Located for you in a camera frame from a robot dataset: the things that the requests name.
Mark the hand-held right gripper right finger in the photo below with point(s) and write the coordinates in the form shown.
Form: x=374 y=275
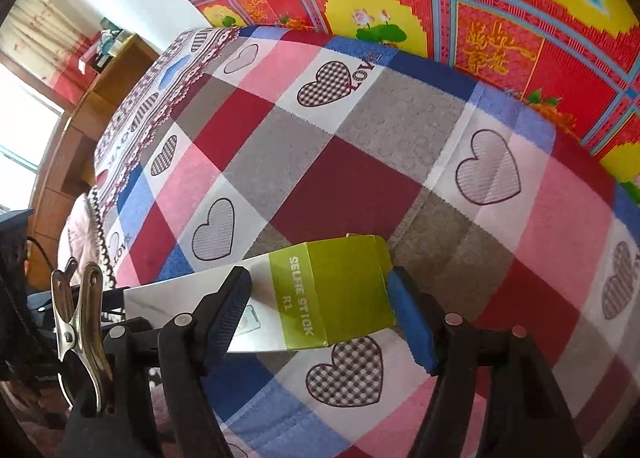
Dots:
x=415 y=323

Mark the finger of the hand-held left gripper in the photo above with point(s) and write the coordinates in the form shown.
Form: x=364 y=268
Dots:
x=112 y=299

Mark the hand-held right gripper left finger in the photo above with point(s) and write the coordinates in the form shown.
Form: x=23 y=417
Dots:
x=230 y=318

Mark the white and green box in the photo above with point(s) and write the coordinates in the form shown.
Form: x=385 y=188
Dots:
x=330 y=298

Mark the metal spring clip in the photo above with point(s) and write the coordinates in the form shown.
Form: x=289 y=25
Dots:
x=75 y=328

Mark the bright window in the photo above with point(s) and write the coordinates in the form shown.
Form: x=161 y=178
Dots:
x=20 y=138

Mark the wooden cabinet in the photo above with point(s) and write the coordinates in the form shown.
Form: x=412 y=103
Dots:
x=75 y=138

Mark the checkered heart bed sheet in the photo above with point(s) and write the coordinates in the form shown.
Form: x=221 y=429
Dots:
x=350 y=163

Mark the red box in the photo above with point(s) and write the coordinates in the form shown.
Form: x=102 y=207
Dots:
x=82 y=58

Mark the teal round object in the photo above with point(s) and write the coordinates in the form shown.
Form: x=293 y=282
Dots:
x=107 y=40

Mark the beige patterned curtain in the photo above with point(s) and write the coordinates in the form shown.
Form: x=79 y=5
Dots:
x=45 y=23

